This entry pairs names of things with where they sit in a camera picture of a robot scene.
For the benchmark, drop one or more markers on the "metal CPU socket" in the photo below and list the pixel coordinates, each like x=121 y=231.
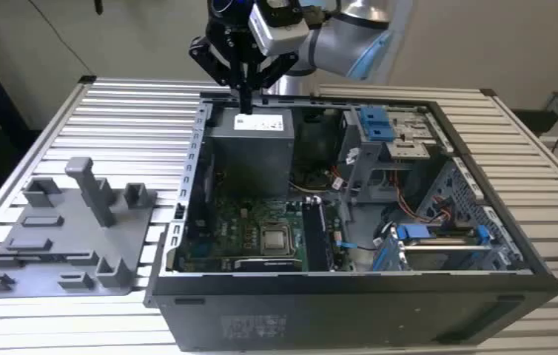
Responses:
x=276 y=224

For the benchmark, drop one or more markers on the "black table corner cap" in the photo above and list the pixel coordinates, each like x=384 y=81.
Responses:
x=488 y=92
x=86 y=78

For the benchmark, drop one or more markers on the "short black antenna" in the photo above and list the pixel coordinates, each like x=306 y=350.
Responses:
x=98 y=6

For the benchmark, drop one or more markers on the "grey plastic parts rack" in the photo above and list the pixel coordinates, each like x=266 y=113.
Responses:
x=75 y=236

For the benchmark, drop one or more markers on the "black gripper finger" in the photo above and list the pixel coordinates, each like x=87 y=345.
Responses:
x=270 y=75
x=224 y=75

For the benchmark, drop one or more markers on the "grey metal drive cage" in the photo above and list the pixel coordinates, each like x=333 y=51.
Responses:
x=413 y=151

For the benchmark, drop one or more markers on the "black graphics card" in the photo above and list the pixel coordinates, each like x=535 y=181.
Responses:
x=268 y=265

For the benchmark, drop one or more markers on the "blue plastic drive carrier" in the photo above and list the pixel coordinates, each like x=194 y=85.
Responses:
x=373 y=125

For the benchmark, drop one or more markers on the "black RAM stick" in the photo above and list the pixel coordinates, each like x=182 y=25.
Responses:
x=45 y=256

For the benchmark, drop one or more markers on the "silver CPU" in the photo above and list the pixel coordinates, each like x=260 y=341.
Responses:
x=274 y=239

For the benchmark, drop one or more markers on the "black open PC case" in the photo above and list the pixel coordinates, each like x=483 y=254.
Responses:
x=308 y=314

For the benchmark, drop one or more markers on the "grey power supply unit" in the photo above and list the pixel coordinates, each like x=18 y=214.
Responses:
x=250 y=162

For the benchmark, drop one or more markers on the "black box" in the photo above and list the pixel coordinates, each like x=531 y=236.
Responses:
x=535 y=120

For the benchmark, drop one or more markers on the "hard disk in blue carrier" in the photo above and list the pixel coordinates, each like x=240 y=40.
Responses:
x=413 y=232

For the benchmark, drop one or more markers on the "green motherboard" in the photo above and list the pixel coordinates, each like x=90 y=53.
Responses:
x=228 y=229

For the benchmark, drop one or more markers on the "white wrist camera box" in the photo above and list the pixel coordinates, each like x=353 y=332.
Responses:
x=277 y=29

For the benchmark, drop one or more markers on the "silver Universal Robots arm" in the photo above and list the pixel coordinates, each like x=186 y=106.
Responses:
x=341 y=40

